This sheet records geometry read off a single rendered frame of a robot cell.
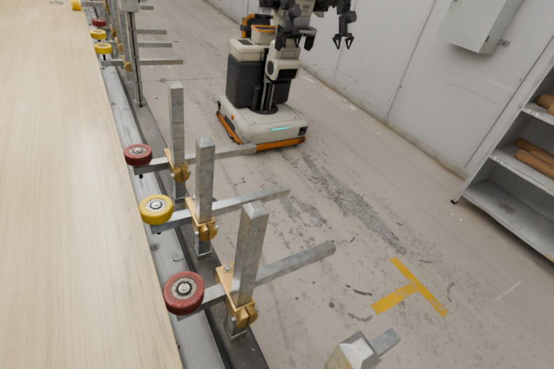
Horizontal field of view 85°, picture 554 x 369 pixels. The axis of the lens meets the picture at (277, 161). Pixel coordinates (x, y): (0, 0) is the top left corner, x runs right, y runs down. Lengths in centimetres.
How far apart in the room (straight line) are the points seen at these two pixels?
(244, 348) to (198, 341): 15
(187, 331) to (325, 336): 90
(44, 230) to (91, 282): 19
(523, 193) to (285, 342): 226
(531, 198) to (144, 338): 291
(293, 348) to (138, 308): 107
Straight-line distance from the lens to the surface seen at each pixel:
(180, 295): 68
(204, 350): 94
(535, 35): 303
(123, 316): 68
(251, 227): 51
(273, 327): 167
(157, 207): 83
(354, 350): 39
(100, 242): 79
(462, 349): 202
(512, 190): 316
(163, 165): 106
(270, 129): 249
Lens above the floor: 149
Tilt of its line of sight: 36 degrees down
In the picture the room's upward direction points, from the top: 11 degrees clockwise
